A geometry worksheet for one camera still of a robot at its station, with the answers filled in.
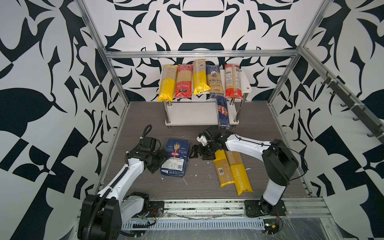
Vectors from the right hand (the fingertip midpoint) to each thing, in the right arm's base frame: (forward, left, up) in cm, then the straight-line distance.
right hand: (194, 155), depth 85 cm
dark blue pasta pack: (+28, -19, +3) cm, 34 cm away
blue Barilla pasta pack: (-5, +10, 0) cm, 11 cm away
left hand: (0, +17, -1) cm, 17 cm away
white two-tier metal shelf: (+33, -5, +2) cm, 33 cm away
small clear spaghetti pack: (-9, -17, -5) cm, 19 cm away
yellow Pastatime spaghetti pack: (-11, -25, -5) cm, 28 cm away
